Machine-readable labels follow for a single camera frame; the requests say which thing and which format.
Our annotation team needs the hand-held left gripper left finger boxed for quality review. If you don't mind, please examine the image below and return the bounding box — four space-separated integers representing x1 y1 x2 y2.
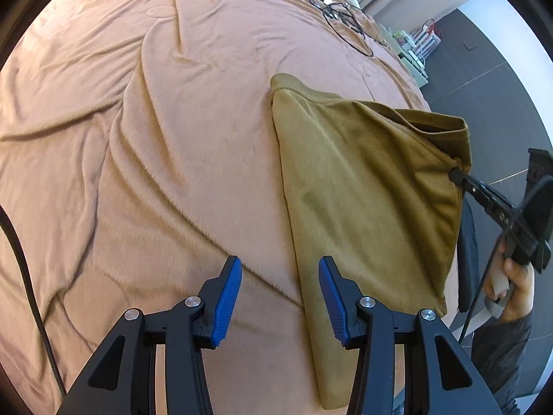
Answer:
56 255 243 415

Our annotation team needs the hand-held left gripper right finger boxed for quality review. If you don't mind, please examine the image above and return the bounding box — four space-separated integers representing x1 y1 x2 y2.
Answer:
318 256 504 415

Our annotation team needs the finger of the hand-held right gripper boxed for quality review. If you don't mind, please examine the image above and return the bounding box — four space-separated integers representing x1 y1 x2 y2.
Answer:
449 168 517 231

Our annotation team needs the brown printed t-shirt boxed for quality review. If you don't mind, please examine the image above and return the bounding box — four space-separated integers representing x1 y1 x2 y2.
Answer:
270 73 472 411

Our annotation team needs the person's right forearm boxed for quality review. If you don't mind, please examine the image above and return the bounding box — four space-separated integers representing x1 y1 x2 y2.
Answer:
471 311 536 415

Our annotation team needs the person's right hand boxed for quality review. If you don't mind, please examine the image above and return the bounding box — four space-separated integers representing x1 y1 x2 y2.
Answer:
483 241 536 322

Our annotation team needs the dark cloth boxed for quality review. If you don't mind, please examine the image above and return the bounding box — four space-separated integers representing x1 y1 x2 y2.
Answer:
457 207 481 313

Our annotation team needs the white storage rack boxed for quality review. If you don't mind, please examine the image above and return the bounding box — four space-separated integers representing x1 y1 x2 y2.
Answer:
389 17 441 83

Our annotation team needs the pink fleece blanket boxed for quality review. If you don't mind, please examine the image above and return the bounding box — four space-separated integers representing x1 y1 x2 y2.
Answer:
0 0 433 415

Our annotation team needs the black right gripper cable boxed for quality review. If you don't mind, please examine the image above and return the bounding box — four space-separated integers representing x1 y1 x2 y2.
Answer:
458 177 553 344

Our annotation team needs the thick black gripper cable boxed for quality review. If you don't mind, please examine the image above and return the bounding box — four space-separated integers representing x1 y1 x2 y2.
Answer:
0 205 66 398

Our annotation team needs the thin black charging cable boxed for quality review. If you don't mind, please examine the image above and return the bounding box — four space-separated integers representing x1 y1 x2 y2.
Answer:
309 0 374 57

